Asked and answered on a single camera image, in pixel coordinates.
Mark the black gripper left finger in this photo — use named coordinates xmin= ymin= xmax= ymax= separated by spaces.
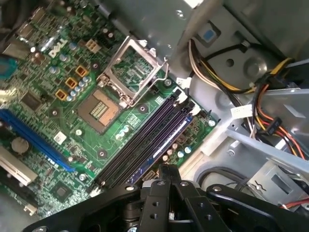
xmin=23 ymin=164 xmax=171 ymax=232

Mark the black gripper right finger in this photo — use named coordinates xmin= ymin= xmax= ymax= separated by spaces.
xmin=170 ymin=165 xmax=301 ymax=232

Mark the green motherboard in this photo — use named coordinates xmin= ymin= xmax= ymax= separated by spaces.
xmin=0 ymin=0 xmax=220 ymax=218

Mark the CPU socket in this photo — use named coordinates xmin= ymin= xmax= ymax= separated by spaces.
xmin=77 ymin=88 xmax=124 ymax=135

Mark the black expansion slot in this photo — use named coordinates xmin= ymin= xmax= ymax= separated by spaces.
xmin=0 ymin=169 xmax=39 ymax=216

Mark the metal optical drive cage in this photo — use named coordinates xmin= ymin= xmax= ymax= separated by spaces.
xmin=225 ymin=88 xmax=309 ymax=211

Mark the blue expansion slot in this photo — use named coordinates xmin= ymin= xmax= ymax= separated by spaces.
xmin=0 ymin=108 xmax=75 ymax=172

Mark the white expansion slot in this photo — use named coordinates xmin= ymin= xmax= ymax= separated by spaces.
xmin=0 ymin=146 xmax=38 ymax=186

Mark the round coin cell battery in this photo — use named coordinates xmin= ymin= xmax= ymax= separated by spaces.
xmin=11 ymin=137 xmax=30 ymax=156

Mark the metal socket cover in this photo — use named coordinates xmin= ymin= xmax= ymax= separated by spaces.
xmin=97 ymin=36 xmax=169 ymax=107

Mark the black open PC case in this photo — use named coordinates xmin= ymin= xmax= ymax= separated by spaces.
xmin=0 ymin=0 xmax=309 ymax=232

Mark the blue port connector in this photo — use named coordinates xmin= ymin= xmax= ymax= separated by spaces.
xmin=0 ymin=57 xmax=18 ymax=80

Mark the red orange yellow wire bundle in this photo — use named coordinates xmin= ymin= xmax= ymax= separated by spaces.
xmin=251 ymin=84 xmax=307 ymax=160

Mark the wire locking lever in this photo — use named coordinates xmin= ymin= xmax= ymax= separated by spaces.
xmin=129 ymin=60 xmax=171 ymax=108

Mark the yellow black power wire bundle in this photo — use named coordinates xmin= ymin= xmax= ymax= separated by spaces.
xmin=188 ymin=40 xmax=295 ymax=97

